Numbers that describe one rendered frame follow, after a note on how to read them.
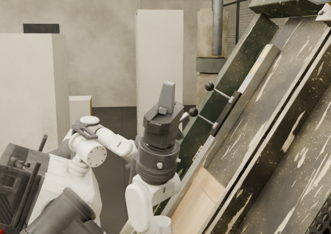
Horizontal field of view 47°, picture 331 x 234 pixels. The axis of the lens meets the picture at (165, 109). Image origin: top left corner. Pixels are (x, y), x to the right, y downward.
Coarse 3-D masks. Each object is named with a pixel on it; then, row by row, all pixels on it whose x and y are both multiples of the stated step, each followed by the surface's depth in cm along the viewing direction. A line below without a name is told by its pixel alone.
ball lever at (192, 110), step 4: (192, 108) 149; (196, 108) 149; (192, 112) 148; (196, 112) 148; (192, 116) 149; (200, 116) 149; (204, 120) 149; (208, 120) 148; (212, 124) 148; (216, 124) 147
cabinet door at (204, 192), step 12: (204, 168) 145; (204, 180) 140; (216, 180) 133; (192, 192) 143; (204, 192) 136; (216, 192) 129; (180, 204) 146; (192, 204) 139; (204, 204) 132; (180, 216) 142; (192, 216) 135; (204, 216) 128; (180, 228) 138; (192, 228) 131
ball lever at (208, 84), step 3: (207, 84) 148; (210, 84) 148; (213, 84) 149; (207, 87) 148; (210, 87) 148; (213, 87) 148; (207, 90) 149; (210, 90) 149; (216, 90) 148; (219, 93) 148; (222, 93) 148; (225, 96) 148; (228, 96) 148; (231, 99) 146; (231, 102) 147
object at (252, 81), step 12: (264, 48) 149; (276, 48) 145; (264, 60) 145; (264, 72) 146; (252, 84) 145; (240, 96) 145; (240, 108) 146; (228, 120) 146; (228, 132) 147; (204, 144) 150; (216, 144) 147; (204, 156) 146; (192, 168) 149; (192, 180) 147; (180, 192) 147; (168, 204) 150; (168, 216) 148
